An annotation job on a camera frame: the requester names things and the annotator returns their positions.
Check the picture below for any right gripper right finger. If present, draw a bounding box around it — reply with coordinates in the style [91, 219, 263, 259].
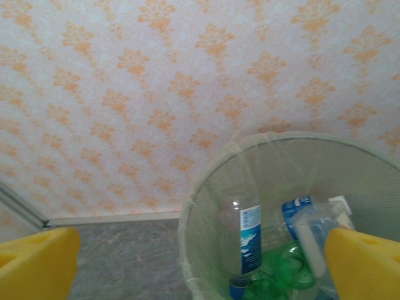
[324, 227, 400, 300]

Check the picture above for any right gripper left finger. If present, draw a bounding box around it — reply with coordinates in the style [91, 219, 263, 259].
[0, 227, 81, 300]

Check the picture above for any green labelled bottle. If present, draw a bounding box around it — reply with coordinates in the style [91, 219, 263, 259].
[265, 242, 317, 293]

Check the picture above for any blue-label bottle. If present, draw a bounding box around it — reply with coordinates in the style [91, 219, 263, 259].
[281, 195, 315, 241]

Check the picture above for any clear blue-white label bottle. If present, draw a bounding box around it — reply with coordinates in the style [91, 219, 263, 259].
[218, 190, 263, 298]

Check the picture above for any green mesh waste bin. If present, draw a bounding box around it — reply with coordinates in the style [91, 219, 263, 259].
[177, 131, 400, 300]

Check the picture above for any aluminium frame post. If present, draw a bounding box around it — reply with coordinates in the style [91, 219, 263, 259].
[0, 181, 49, 229]

